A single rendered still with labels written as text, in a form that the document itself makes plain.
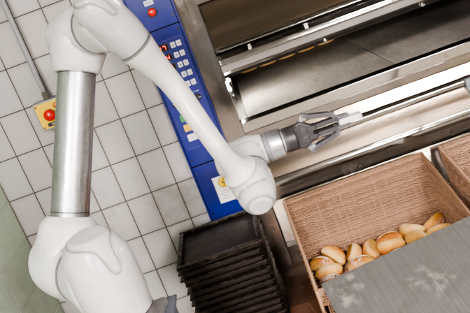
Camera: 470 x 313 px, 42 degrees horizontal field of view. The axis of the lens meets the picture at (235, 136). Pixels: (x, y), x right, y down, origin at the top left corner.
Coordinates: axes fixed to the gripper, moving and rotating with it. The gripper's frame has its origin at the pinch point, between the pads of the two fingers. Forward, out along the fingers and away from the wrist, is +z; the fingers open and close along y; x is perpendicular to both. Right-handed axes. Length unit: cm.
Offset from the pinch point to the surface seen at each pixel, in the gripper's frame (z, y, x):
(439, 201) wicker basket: 27, 53, -34
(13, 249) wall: -122, 13, -28
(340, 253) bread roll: -14, 56, -27
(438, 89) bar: 28.9, 3.0, -6.3
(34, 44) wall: -89, -50, -42
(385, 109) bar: 12.0, 3.2, -6.0
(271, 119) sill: -20.8, 4.3, -43.1
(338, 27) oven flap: 9.4, -21.4, -28.9
